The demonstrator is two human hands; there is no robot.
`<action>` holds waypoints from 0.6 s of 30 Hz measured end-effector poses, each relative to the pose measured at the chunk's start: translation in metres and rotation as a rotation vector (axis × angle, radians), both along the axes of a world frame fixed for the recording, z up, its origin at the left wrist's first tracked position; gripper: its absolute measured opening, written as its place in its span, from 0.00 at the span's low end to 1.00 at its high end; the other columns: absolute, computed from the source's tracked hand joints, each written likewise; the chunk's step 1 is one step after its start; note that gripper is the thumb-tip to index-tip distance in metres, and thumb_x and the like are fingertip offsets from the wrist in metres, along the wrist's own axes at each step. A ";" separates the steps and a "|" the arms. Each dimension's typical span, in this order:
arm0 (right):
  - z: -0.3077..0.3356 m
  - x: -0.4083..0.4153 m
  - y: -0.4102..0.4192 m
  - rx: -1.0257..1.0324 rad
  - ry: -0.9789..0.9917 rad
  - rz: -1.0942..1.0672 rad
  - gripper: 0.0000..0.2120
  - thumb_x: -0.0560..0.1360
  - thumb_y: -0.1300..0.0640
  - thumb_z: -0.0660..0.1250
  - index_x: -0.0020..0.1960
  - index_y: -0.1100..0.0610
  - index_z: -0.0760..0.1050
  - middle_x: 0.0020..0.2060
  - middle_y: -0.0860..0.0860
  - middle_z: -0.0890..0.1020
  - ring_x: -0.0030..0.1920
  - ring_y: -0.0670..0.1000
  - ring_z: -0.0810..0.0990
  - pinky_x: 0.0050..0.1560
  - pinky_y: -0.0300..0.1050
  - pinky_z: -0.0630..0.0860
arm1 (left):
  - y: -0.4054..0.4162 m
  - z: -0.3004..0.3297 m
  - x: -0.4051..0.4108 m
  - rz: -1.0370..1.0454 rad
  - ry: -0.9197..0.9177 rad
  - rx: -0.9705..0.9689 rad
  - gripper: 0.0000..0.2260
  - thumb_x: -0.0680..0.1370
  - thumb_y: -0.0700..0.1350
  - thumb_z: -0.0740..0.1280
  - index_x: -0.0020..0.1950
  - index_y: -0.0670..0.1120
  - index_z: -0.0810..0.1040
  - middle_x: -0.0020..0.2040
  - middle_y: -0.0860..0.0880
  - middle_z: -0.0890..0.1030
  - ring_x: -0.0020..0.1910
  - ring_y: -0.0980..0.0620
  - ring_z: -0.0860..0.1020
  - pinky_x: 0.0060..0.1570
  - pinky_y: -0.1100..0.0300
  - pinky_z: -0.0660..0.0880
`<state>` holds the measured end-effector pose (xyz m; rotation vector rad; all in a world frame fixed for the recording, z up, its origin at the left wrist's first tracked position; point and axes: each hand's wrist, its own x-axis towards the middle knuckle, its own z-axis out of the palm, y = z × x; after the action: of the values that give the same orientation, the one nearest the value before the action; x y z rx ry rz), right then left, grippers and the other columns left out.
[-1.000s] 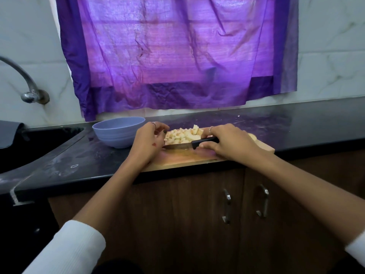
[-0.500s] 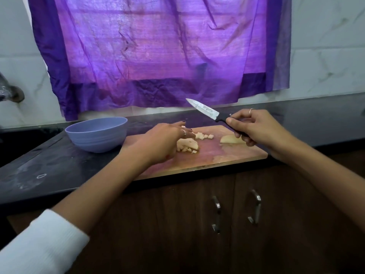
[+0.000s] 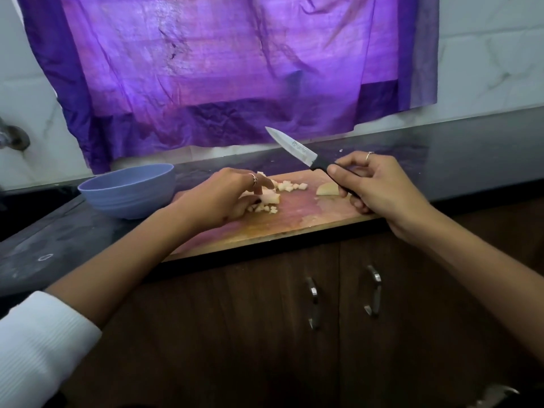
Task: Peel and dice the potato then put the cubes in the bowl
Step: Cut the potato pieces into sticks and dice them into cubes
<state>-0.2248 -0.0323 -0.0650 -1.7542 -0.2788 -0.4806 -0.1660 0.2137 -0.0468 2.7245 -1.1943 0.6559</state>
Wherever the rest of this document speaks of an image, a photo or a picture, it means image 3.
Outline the wooden cutting board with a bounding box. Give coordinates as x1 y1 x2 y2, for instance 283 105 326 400
161 169 379 262

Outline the black handled knife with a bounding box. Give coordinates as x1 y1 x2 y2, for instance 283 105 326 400
264 125 358 199

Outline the blue bowl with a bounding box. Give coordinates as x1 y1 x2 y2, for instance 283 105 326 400
77 163 177 221

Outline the red and white plastic bag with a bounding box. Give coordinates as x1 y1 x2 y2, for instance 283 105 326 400
466 384 524 408

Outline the person's right forearm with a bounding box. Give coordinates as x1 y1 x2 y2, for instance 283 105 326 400
408 212 544 362

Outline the pile of diced potato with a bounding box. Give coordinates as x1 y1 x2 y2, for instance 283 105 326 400
246 171 311 216

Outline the person's right hand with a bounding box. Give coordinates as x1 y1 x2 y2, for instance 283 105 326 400
325 150 439 243

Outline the person's left hand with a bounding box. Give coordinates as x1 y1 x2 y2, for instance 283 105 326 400
170 166 278 235

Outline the purple cloth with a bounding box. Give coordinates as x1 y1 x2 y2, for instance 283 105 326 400
15 0 441 175

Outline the metal cabinet handle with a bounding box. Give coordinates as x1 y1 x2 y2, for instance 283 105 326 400
306 277 321 332
363 264 384 318

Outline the metal faucet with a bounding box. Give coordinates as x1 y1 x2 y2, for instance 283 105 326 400
0 117 32 153

